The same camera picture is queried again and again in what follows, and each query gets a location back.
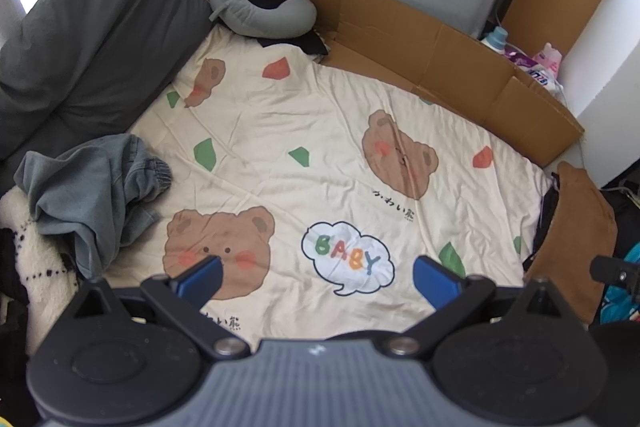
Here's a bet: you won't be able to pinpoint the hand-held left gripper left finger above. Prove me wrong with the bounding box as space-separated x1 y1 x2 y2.
75 254 253 360

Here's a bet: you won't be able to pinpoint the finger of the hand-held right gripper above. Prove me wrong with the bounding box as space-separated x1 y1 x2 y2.
589 255 640 300

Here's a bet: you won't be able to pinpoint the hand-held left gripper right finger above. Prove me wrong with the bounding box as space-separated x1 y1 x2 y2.
387 255 568 360

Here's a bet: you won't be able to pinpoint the blue denim drawstring pants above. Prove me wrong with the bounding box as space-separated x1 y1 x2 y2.
14 133 173 280

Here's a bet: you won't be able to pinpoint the blue printed cloth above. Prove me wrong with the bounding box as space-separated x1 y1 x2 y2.
597 241 640 325

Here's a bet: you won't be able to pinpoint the brown garment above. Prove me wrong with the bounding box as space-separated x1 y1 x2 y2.
522 162 618 325

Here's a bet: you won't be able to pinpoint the black bag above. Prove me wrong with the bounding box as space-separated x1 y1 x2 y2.
602 167 640 258

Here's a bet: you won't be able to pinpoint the black knit garment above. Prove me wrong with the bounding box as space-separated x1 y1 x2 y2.
524 174 560 270

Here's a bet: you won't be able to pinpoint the white fluffy diamond-pattern blanket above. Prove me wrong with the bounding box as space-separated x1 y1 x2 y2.
0 187 88 333

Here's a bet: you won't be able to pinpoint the cream bear print blanket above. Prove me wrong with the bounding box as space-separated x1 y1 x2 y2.
102 24 553 348

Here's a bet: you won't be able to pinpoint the pink bottle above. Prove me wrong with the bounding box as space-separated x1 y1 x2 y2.
532 42 562 78

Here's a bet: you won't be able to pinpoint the purple packet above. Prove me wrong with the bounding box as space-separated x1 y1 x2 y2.
502 44 535 70

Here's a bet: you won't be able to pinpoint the detergent bottle with blue cap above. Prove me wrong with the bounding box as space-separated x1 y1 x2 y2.
480 26 510 54

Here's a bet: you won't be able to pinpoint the brown cardboard sheet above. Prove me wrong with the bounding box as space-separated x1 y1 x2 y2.
260 0 585 168

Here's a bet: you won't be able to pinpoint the black cloth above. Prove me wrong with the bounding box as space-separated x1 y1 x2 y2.
242 0 331 58

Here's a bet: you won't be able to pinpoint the grey neck pillow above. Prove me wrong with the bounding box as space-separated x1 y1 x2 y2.
209 0 317 38

